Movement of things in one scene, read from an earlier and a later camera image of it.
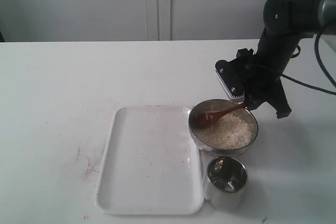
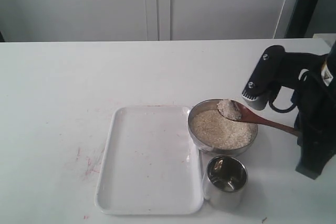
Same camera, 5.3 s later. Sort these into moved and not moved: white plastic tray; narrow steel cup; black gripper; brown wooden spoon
Moved: brown wooden spoon; black gripper
Not moved: white plastic tray; narrow steel cup
